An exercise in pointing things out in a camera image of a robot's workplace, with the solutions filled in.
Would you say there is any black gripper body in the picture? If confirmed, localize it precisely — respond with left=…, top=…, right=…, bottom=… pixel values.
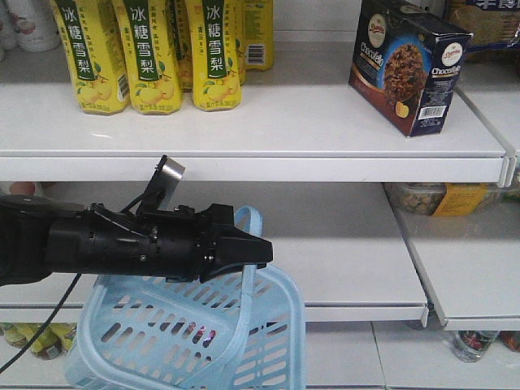
left=137, top=203, right=273, bottom=283

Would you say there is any light blue plastic basket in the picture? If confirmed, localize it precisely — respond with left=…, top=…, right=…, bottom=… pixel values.
left=64, top=206, right=306, bottom=390

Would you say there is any dark blue Chocofello cookie box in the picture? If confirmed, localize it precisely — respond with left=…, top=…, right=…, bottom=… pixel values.
left=349, top=1, right=472, bottom=137

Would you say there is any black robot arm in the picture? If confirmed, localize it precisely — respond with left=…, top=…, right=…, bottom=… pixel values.
left=1, top=195, right=273, bottom=285

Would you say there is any yellow pear drink bottle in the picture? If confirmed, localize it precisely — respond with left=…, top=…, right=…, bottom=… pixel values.
left=112, top=0, right=183, bottom=115
left=50, top=0, right=129, bottom=115
left=185, top=0, right=242, bottom=112

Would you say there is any white supermarket shelf unit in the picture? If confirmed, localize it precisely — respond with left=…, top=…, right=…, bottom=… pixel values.
left=1, top=1, right=519, bottom=389

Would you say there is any yellow labelled snack tray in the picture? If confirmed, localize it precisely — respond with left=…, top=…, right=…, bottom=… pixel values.
left=383, top=183, right=503, bottom=217

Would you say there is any white yogurt drink bottle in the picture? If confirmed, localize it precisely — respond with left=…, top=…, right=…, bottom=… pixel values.
left=6, top=0, right=61, bottom=52

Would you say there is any cracker package blue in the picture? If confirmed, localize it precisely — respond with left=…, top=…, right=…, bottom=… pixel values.
left=444, top=0, right=519, bottom=62

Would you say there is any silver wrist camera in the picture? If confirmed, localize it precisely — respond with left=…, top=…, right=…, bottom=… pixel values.
left=138, top=155, right=185, bottom=213

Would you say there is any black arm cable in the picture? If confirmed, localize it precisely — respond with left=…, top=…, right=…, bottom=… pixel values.
left=0, top=272, right=82, bottom=375

